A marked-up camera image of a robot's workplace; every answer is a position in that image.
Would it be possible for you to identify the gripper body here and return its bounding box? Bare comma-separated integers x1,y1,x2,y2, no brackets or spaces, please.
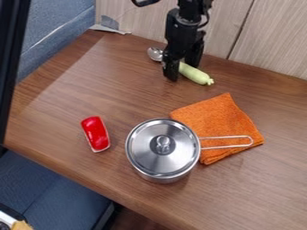
162,7,209,59

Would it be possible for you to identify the silver lid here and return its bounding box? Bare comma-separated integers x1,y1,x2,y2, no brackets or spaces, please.
124,119,202,178

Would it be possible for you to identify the grey tape piece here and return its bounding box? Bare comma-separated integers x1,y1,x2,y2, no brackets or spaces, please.
88,14,132,36

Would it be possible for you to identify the orange cloth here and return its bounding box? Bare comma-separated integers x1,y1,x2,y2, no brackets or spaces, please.
168,92,267,166

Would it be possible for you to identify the black frame post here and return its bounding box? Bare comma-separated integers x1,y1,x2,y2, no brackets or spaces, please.
0,0,33,148

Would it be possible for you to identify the silver pot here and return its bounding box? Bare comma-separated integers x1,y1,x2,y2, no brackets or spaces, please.
123,118,256,184

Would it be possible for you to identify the red toy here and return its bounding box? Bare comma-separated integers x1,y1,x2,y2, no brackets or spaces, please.
79,115,113,154

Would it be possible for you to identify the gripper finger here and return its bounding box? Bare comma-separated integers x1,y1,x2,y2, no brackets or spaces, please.
183,39,206,69
161,51,183,83

